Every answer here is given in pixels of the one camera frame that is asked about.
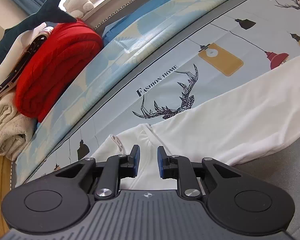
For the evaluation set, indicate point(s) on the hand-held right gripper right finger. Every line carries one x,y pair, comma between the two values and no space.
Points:
161,163

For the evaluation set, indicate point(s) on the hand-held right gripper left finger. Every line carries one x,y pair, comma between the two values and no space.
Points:
137,158

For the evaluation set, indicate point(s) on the white long-sleeved shirt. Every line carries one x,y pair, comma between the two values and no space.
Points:
215,135

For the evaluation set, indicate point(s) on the grey printed bed mat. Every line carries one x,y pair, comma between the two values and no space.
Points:
165,80

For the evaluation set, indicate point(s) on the red folded blanket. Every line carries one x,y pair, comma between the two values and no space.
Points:
60,62

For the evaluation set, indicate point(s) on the light blue patterned sheet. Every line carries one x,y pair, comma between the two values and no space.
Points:
140,30

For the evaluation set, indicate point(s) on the cream folded blanket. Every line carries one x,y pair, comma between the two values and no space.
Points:
7,130

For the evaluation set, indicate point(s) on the dark patterned folded cloth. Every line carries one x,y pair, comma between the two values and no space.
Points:
27,52

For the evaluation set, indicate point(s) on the pink and white folded cloth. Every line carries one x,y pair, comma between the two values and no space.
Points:
46,31

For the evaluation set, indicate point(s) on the white bear plush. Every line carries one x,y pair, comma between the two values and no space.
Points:
78,3

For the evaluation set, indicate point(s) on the dark teal shark plush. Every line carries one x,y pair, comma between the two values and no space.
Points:
52,12

